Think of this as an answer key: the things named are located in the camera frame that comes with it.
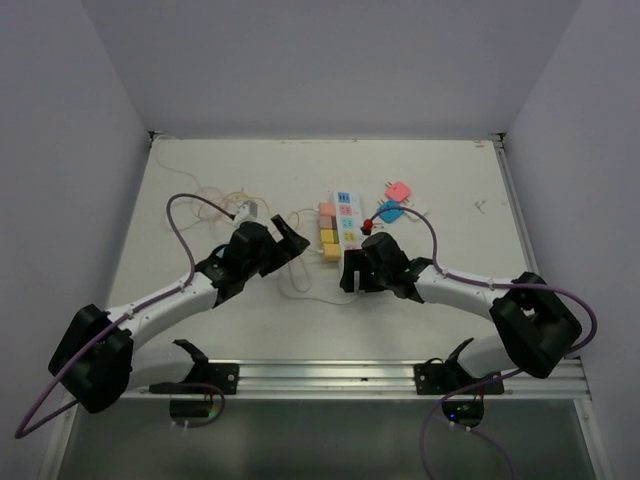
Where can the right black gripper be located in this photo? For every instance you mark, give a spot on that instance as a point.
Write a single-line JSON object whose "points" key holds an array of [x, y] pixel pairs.
{"points": [[354, 260]]}

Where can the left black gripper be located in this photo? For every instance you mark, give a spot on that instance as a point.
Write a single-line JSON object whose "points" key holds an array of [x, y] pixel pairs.
{"points": [[291, 243]]}

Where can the blue plug adapter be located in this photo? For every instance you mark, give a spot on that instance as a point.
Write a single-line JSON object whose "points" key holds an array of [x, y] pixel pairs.
{"points": [[389, 212]]}

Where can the white plug adapter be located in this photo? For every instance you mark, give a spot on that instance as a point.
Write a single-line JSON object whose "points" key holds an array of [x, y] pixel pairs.
{"points": [[417, 208]]}

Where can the pink plug adapter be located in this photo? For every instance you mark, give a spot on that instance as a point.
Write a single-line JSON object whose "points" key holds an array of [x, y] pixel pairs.
{"points": [[397, 191]]}

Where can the yellow olive USB charger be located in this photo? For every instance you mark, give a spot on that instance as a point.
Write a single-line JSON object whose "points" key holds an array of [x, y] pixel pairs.
{"points": [[329, 236]]}

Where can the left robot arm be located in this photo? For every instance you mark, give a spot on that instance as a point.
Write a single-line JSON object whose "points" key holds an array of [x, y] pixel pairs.
{"points": [[94, 359]]}

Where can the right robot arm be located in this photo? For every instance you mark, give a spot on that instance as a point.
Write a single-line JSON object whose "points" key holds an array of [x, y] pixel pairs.
{"points": [[475, 295]]}

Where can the beige brown USB charger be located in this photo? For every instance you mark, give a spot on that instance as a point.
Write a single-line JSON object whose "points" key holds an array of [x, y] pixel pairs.
{"points": [[327, 222]]}

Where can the salmon pink USB charger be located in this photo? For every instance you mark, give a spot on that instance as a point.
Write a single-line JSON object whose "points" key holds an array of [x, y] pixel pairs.
{"points": [[327, 209]]}

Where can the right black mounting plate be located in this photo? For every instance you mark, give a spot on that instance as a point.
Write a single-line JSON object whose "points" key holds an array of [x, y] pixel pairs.
{"points": [[438, 377]]}

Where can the black mounting plate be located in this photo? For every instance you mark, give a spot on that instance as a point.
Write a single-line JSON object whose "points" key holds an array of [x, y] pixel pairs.
{"points": [[201, 378], [438, 377]]}

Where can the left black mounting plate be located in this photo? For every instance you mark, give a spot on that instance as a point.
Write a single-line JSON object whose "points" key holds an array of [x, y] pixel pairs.
{"points": [[201, 378]]}

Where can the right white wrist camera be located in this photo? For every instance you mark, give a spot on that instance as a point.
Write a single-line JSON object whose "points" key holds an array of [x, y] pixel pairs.
{"points": [[369, 226]]}

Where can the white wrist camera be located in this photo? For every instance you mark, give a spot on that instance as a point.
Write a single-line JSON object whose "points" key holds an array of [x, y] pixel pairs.
{"points": [[369, 226], [247, 212]]}

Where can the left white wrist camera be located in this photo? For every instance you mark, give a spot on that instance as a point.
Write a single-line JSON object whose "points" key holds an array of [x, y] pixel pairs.
{"points": [[247, 212]]}

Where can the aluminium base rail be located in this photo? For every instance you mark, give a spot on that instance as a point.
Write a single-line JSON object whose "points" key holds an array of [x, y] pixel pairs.
{"points": [[351, 379]]}

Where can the right side aluminium rail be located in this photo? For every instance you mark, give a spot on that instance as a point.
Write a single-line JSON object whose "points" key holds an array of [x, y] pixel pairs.
{"points": [[525, 240]]}

